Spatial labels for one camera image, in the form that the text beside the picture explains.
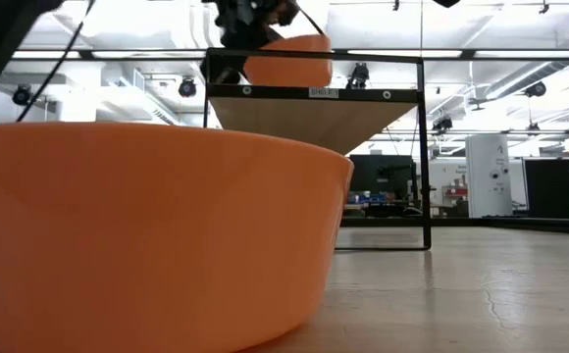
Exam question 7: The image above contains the black computer monitor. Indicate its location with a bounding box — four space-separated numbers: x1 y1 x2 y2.
348 153 418 204

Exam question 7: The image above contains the white shelf label sticker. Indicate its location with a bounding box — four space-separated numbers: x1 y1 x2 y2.
308 86 340 100

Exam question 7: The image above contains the black aluminium rig frame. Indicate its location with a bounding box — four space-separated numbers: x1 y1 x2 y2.
337 216 569 236

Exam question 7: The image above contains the white cylindrical column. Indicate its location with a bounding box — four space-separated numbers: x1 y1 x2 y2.
464 133 515 220

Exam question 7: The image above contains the black overhead beam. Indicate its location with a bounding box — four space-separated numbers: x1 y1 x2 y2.
11 48 569 62

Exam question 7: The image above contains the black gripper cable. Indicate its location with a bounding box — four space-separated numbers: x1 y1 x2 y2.
291 0 327 37

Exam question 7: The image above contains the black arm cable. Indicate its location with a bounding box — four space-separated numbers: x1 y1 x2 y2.
16 0 93 124

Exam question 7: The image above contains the orange plastic bowl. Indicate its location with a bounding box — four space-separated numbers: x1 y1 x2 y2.
242 33 334 89
0 121 355 353

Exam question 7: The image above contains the black partition panel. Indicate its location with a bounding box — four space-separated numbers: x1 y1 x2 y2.
523 157 569 221

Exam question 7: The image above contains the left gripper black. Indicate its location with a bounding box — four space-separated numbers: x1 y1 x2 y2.
210 0 300 85

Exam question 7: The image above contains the black ceiling spotlight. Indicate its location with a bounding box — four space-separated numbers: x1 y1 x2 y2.
431 114 455 134
11 83 33 107
524 80 548 99
344 62 371 91
177 76 198 99

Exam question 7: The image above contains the wooden shelf black metal frame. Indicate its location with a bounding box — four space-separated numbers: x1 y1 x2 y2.
201 47 434 252

